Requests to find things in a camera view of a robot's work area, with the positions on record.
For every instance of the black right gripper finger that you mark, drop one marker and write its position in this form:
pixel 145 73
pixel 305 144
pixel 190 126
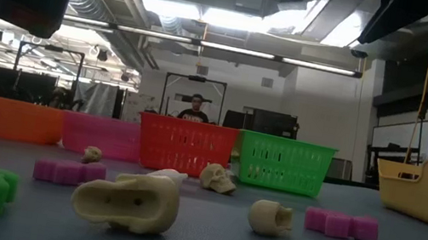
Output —
pixel 402 16

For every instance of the cream skull toy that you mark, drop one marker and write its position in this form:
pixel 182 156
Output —
pixel 157 208
pixel 92 155
pixel 263 218
pixel 214 178

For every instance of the magenta skeleton figure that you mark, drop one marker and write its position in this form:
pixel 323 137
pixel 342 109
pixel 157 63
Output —
pixel 337 225

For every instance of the orange round bowl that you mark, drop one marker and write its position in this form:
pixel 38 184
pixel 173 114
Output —
pixel 16 119

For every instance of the black screen row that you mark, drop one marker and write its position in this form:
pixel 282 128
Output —
pixel 29 86

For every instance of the person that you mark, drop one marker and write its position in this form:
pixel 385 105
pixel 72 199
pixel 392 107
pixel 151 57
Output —
pixel 194 114
pixel 58 96

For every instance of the magenta bone left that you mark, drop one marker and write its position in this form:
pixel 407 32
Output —
pixel 65 172

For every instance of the grey fabric cover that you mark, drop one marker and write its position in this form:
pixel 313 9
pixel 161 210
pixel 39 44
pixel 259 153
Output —
pixel 99 98

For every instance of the pink round bowl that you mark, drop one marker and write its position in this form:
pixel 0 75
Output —
pixel 101 134

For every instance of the grey cabinet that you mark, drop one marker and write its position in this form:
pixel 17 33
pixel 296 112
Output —
pixel 341 169

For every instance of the black monitor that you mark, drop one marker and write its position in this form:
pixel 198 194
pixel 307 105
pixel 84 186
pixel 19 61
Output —
pixel 269 124

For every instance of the long ceiling light strip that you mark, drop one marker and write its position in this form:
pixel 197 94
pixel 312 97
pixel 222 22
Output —
pixel 234 49

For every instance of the yellow plastic bin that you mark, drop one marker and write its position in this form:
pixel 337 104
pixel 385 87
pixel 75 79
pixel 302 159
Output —
pixel 422 192

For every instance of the green plastic basket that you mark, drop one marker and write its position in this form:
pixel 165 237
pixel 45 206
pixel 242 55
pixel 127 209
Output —
pixel 282 163

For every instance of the white ghost toy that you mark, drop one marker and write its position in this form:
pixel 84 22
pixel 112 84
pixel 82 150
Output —
pixel 171 174

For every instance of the red plastic basket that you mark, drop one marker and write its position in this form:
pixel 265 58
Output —
pixel 185 145

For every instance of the black metal frame stand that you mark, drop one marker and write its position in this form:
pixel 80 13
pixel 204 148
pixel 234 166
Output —
pixel 197 78
pixel 51 47

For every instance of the white wall board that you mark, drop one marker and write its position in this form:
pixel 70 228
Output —
pixel 396 136

